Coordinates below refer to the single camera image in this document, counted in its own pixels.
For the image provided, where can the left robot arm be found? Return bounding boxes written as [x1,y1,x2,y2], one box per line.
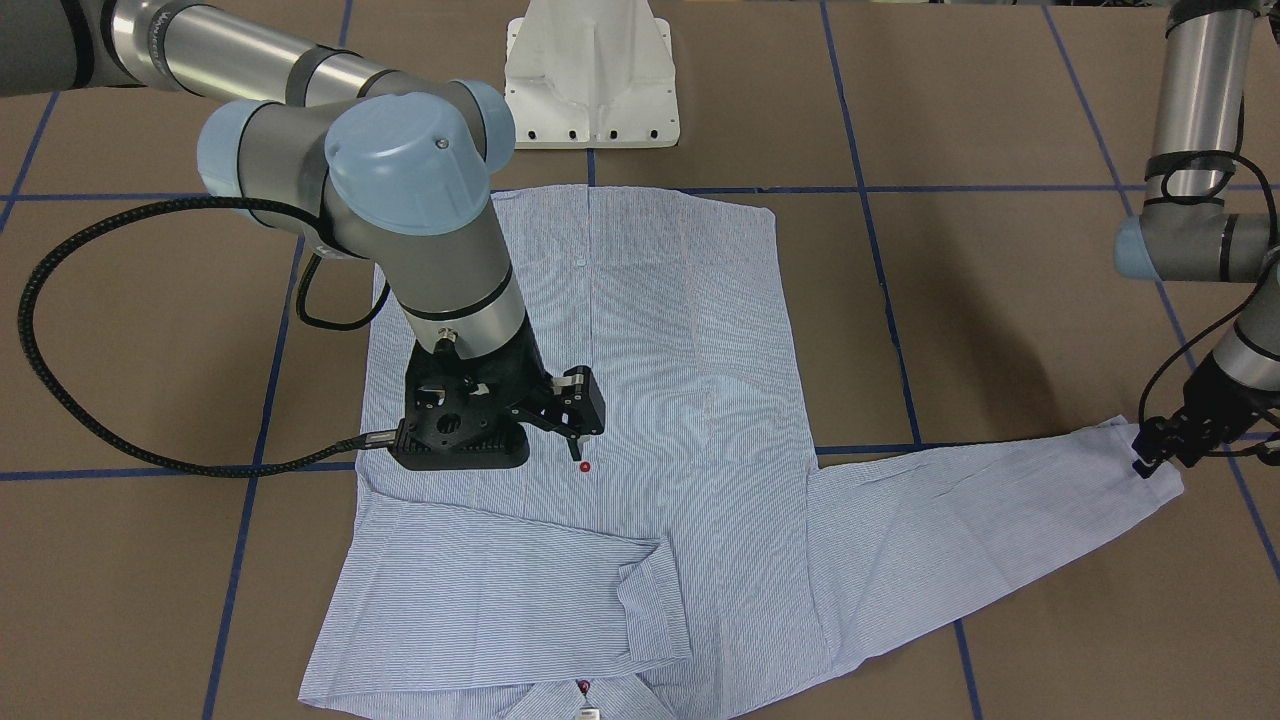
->
[1114,1,1279,478]

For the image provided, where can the blue striped button shirt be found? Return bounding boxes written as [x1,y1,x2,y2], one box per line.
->
[300,184,1183,719]

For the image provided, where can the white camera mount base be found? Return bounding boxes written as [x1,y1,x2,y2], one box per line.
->
[504,1,682,151]

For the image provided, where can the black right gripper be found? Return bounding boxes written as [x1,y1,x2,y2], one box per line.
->
[388,331,607,471]

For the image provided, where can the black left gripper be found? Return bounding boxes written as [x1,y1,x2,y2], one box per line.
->
[1132,354,1279,479]

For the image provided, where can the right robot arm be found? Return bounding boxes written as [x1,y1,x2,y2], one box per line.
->
[3,1,605,478]

